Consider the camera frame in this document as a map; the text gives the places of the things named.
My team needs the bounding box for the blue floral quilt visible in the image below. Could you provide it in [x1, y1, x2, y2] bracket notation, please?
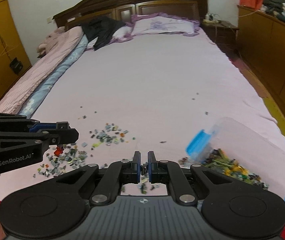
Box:
[17, 34, 91, 117]

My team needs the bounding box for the heap of mixed colourful bricks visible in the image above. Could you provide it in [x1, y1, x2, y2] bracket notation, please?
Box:
[203, 148, 270, 191]

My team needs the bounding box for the brown wooden dresser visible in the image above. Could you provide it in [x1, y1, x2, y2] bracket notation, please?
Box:
[236, 4, 285, 113]

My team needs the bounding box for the clear plastic storage box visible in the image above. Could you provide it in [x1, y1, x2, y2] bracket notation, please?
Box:
[185, 116, 285, 207]

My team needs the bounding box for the pink bedsheet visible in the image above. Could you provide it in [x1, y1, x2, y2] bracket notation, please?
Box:
[0, 26, 285, 205]

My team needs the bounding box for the spread of toy bricks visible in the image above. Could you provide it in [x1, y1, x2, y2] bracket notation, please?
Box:
[34, 92, 209, 194]

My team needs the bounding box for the small white clutter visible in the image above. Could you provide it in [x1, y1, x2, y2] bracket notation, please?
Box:
[204, 12, 219, 22]

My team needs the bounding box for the pink fluffy blanket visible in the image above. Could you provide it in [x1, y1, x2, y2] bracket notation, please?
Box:
[37, 26, 66, 57]

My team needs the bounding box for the black clothing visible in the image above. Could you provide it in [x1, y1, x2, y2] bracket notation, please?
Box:
[80, 16, 127, 51]

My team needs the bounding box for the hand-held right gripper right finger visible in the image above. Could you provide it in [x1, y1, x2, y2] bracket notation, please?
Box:
[148, 151, 233, 204]

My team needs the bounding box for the white and purple pillow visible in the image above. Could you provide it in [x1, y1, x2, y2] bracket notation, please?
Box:
[86, 21, 134, 51]

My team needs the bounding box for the pink quilt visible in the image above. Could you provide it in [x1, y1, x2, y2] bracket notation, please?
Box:
[0, 26, 84, 115]

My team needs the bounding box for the black bag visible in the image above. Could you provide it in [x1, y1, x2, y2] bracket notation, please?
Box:
[9, 57, 24, 75]

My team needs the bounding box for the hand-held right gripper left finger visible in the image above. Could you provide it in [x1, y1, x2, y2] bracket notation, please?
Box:
[54, 151, 143, 204]

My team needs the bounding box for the purple frilled pillow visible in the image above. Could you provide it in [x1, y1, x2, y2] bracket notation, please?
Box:
[130, 12, 201, 37]

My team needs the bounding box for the dark wooden nightstand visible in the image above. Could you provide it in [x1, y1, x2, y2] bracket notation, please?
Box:
[201, 20, 239, 60]

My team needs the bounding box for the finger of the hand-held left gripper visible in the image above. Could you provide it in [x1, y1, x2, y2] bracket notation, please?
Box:
[0, 111, 71, 133]
[0, 129, 79, 153]

